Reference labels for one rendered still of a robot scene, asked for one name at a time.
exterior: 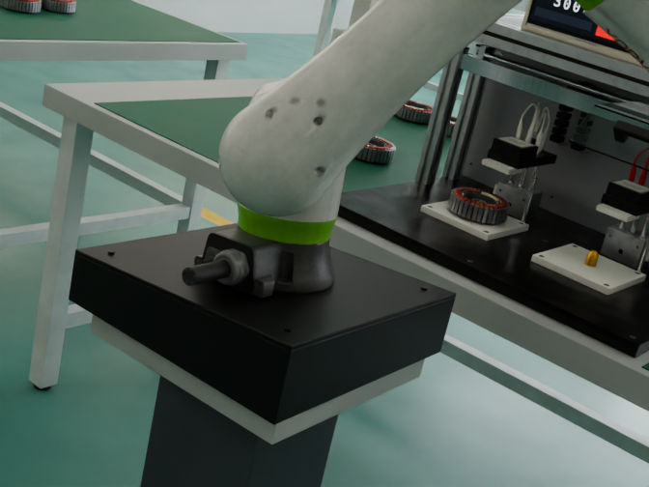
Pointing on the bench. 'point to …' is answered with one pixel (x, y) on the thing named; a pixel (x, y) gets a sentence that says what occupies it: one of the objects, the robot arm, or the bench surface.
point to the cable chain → (567, 123)
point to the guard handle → (630, 131)
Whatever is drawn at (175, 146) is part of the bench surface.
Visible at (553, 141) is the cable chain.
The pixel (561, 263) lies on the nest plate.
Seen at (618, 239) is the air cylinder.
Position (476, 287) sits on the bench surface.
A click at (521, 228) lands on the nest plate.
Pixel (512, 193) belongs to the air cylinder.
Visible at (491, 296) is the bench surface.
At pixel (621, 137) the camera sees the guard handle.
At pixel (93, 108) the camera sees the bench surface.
